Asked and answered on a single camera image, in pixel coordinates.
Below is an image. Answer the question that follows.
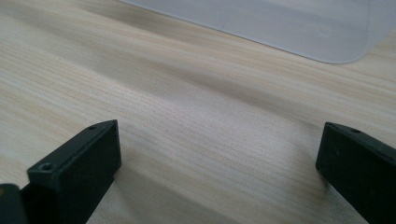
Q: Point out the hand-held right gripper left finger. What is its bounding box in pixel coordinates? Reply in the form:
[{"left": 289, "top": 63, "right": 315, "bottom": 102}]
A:
[{"left": 19, "top": 119, "right": 122, "bottom": 224}]

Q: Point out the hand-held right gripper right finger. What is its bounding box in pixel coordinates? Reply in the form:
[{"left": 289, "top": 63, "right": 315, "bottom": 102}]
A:
[{"left": 315, "top": 121, "right": 396, "bottom": 224}]

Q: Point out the white translucent mat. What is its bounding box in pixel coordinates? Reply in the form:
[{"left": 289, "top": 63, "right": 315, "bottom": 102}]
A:
[{"left": 118, "top": 0, "right": 396, "bottom": 65}]

